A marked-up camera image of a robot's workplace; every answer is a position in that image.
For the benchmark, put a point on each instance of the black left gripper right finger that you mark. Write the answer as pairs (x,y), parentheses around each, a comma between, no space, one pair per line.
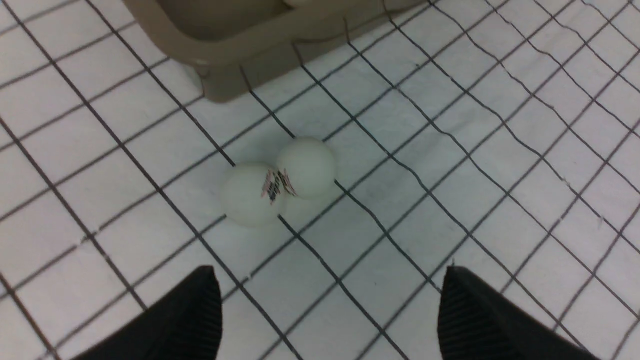
(476,322)

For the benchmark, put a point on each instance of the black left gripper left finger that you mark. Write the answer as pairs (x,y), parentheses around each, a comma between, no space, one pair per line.
(185,324)

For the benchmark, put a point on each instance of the white ping-pong ball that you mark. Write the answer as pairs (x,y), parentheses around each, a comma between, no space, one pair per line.
(306,167)
(253,195)

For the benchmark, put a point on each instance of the white grid-pattern tablecloth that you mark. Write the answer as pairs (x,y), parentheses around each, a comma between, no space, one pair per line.
(500,135)

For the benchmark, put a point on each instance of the olive green plastic bin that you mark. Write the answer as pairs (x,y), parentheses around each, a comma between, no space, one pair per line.
(235,45)

